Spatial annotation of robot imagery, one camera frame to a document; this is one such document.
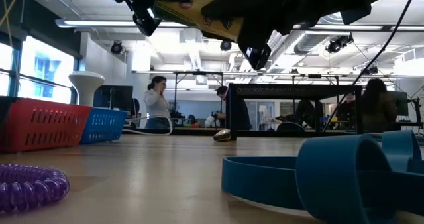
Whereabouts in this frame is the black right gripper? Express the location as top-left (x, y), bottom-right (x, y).
top-left (201, 0), bottom-right (332, 71)

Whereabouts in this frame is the yellow crayon box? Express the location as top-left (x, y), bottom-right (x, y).
top-left (152, 0), bottom-right (245, 43)

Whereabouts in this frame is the red plastic basket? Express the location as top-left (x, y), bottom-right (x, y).
top-left (0, 97), bottom-right (93, 154)

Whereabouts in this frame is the purple coil wristband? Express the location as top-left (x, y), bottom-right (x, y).
top-left (0, 163), bottom-right (71, 213)

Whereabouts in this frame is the long ceiling light bar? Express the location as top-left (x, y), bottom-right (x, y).
top-left (55, 18), bottom-right (424, 32)

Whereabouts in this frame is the black mesh shelf riser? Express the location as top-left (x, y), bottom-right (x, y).
top-left (227, 82), bottom-right (364, 141)

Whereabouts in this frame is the black ceiling light cluster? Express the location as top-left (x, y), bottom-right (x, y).
top-left (325, 34), bottom-right (354, 54)

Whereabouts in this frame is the black computer monitor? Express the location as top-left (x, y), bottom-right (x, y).
top-left (390, 90), bottom-right (409, 117)
top-left (93, 85), bottom-right (134, 109)

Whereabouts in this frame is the white mushroom lamp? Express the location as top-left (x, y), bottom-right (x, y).
top-left (68, 70), bottom-right (105, 107)

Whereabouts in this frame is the black chair back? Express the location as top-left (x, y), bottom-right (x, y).
top-left (276, 121), bottom-right (306, 132)

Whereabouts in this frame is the blue plastic basket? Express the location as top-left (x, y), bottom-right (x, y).
top-left (79, 107), bottom-right (129, 144)

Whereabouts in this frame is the bright window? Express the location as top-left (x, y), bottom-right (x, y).
top-left (0, 34), bottom-right (76, 104)

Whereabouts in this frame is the black plastic bin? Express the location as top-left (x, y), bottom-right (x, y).
top-left (0, 96), bottom-right (21, 119)

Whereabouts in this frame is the black metal frame stand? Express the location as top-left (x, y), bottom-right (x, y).
top-left (174, 70), bottom-right (225, 119)

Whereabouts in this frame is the silver ventilation duct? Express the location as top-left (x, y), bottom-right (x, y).
top-left (271, 18), bottom-right (387, 55)

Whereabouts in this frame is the white curved hose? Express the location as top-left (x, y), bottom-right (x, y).
top-left (122, 113), bottom-right (174, 137)

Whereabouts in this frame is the black hanging cable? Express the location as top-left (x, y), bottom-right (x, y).
top-left (322, 0), bottom-right (419, 133)

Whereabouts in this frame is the yellow hanging cable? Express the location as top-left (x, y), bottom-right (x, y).
top-left (0, 0), bottom-right (23, 49)

